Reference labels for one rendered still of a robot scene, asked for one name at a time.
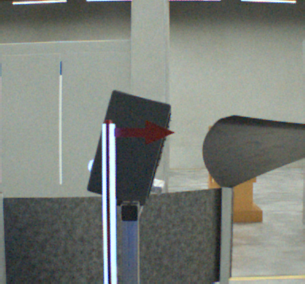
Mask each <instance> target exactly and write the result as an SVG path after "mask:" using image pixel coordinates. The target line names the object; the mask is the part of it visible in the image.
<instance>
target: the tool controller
mask: <svg viewBox="0 0 305 284"><path fill-rule="evenodd" d="M171 112H172V106H171V105H170V104H169V103H164V102H161V101H159V100H155V99H150V98H147V97H144V96H141V95H136V94H130V93H127V92H124V91H119V90H116V89H115V90H113V91H112V92H111V95H110V99H109V103H108V106H107V111H106V117H105V119H104V122H103V124H106V120H110V121H112V124H115V128H145V120H148V121H150V122H152V123H155V124H157V125H159V126H162V127H163V128H165V129H168V128H170V126H169V123H170V121H172V113H171ZM166 139H167V138H166V136H165V137H163V138H160V139H159V140H157V141H155V142H152V143H149V144H148V145H145V137H115V199H116V200H117V203H116V205H117V206H120V207H121V204H122V203H123V201H129V202H133V201H139V202H140V206H145V204H146V200H147V199H148V198H149V196H151V194H152V193H157V194H161V192H162V188H163V186H164V182H163V181H159V180H157V179H155V177H156V171H157V169H158V166H159V164H160V159H161V156H162V152H163V147H164V145H165V143H164V141H166ZM87 190H88V191H89V192H92V193H97V194H100V195H102V130H101V134H100V136H99V140H98V145H97V147H96V153H95V159H94V161H93V165H92V167H91V172H90V175H89V181H88V184H87ZM151 192H152V193H151Z"/></svg>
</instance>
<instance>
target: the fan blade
mask: <svg viewBox="0 0 305 284"><path fill-rule="evenodd" d="M202 153H203V160H204V163H205V166H206V168H207V172H208V173H209V174H210V175H211V177H212V178H213V179H214V181H215V182H216V183H217V184H218V185H219V186H220V187H224V188H233V187H235V186H237V185H240V184H241V183H244V182H246V181H248V180H250V179H253V178H255V177H257V176H260V175H261V174H263V173H267V172H268V171H272V170H274V169H278V168H280V167H282V166H285V165H288V164H290V163H292V162H294V161H298V160H300V159H303V158H305V124H302V123H287V122H281V121H275V120H268V119H258V118H251V117H246V116H240V115H231V116H228V117H225V118H222V119H219V120H218V121H217V122H215V123H214V124H213V125H212V127H211V128H210V130H209V131H208V133H207V134H206V137H205V138H204V141H203V148H202Z"/></svg>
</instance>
